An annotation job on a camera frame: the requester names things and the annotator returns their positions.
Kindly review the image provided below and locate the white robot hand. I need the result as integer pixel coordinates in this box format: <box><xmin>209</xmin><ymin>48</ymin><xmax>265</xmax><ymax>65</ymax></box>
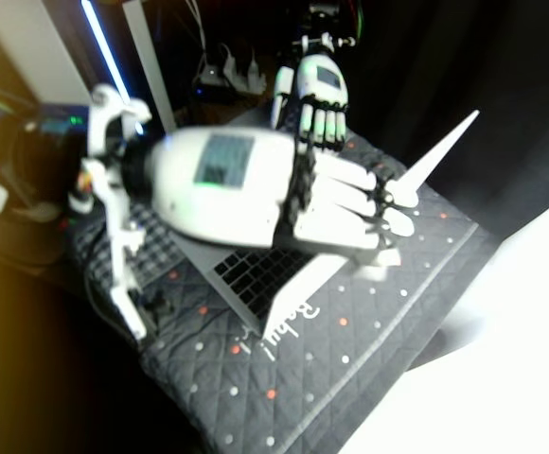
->
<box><xmin>147</xmin><ymin>125</ymin><xmax>420</xmax><ymax>271</ymax></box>
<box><xmin>270</xmin><ymin>53</ymin><xmax>352</xmax><ymax>154</ymax></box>

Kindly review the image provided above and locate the silver laptop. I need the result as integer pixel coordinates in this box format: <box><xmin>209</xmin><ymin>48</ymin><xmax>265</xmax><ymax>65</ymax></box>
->
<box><xmin>172</xmin><ymin>109</ymin><xmax>481</xmax><ymax>338</ymax></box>

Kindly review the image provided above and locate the white power strip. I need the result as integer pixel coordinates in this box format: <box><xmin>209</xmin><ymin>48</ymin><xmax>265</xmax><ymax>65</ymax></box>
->
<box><xmin>192</xmin><ymin>43</ymin><xmax>270</xmax><ymax>95</ymax></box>

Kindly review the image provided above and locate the blue-white light strip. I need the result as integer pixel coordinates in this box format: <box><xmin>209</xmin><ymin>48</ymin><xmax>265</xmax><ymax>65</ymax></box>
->
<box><xmin>80</xmin><ymin>0</ymin><xmax>133</xmax><ymax>104</ymax></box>

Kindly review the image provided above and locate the grey dotted quilt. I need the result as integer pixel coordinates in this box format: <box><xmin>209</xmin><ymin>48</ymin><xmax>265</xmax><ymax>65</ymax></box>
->
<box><xmin>64</xmin><ymin>100</ymin><xmax>483</xmax><ymax>454</ymax></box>

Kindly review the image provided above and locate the white cable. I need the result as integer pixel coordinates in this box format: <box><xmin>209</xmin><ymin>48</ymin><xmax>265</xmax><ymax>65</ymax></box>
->
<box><xmin>183</xmin><ymin>0</ymin><xmax>211</xmax><ymax>67</ymax></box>

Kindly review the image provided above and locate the narrow white frame post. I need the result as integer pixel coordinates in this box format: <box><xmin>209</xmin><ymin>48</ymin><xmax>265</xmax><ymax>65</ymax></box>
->
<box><xmin>122</xmin><ymin>0</ymin><xmax>180</xmax><ymax>134</ymax></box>

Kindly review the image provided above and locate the wide white frame panel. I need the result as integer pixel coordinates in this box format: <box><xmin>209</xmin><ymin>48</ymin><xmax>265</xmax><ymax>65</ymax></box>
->
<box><xmin>0</xmin><ymin>0</ymin><xmax>92</xmax><ymax>104</ymax></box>

